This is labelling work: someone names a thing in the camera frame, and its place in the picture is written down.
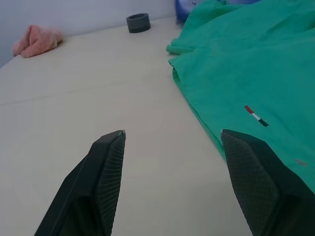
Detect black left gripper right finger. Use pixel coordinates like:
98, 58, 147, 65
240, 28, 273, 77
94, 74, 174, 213
220, 129, 315, 236

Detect pink fluffy cloth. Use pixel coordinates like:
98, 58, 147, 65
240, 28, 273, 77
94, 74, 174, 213
12, 24, 64, 59

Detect purple tissue roll pack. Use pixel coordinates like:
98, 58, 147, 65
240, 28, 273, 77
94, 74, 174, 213
174, 0, 237, 25

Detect teal green shorts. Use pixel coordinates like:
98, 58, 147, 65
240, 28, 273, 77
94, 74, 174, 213
166, 0, 315, 195

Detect dark grey round ring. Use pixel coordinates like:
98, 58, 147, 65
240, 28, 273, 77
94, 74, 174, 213
126, 13, 152, 34

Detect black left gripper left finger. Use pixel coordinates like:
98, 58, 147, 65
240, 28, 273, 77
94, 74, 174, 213
33, 129, 126, 236

